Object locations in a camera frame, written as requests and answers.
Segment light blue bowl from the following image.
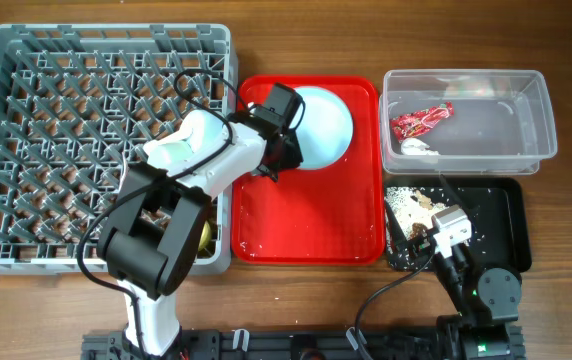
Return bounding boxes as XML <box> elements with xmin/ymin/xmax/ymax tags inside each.
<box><xmin>178</xmin><ymin>110</ymin><xmax>224</xmax><ymax>153</ymax></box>

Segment white tissue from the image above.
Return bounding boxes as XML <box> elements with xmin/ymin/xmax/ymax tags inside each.
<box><xmin>400</xmin><ymin>138</ymin><xmax>439</xmax><ymax>156</ymax></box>

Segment food scraps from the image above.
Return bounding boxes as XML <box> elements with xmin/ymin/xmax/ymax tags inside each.
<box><xmin>385</xmin><ymin>187</ymin><xmax>446</xmax><ymax>239</ymax></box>

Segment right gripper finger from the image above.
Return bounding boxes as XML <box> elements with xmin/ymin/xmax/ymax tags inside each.
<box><xmin>439</xmin><ymin>175</ymin><xmax>479</xmax><ymax>215</ymax></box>
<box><xmin>384</xmin><ymin>202</ymin><xmax>407</xmax><ymax>245</ymax></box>

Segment mint green bowl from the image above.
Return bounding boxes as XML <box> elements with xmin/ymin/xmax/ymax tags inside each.
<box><xmin>143</xmin><ymin>140</ymin><xmax>194</xmax><ymax>169</ymax></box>

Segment light blue plate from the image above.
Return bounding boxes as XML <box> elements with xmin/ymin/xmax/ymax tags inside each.
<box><xmin>290</xmin><ymin>86</ymin><xmax>354</xmax><ymax>170</ymax></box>

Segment red plastic tray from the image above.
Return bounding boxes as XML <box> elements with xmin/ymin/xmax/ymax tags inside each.
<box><xmin>231</xmin><ymin>75</ymin><xmax>385</xmax><ymax>266</ymax></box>

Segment black plastic tray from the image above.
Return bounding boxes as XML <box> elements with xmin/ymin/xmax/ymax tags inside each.
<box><xmin>384</xmin><ymin>175</ymin><xmax>532</xmax><ymax>273</ymax></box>

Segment clear plastic bin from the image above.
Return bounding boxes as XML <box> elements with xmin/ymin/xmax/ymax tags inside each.
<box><xmin>380</xmin><ymin>69</ymin><xmax>558</xmax><ymax>175</ymax></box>

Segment yellow plastic cup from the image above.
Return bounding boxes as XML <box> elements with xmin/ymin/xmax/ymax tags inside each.
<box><xmin>198</xmin><ymin>221</ymin><xmax>212</xmax><ymax>251</ymax></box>

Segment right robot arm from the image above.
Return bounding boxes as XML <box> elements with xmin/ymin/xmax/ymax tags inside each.
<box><xmin>385</xmin><ymin>175</ymin><xmax>532</xmax><ymax>359</ymax></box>

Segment grey dishwasher rack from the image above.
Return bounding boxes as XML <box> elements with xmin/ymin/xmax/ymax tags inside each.
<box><xmin>0</xmin><ymin>24</ymin><xmax>238</xmax><ymax>275</ymax></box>

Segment red snack wrapper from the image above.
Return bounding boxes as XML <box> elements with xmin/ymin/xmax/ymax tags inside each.
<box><xmin>390</xmin><ymin>102</ymin><xmax>454</xmax><ymax>142</ymax></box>

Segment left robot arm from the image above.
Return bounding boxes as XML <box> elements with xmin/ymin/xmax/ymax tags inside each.
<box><xmin>97</xmin><ymin>84</ymin><xmax>306</xmax><ymax>359</ymax></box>

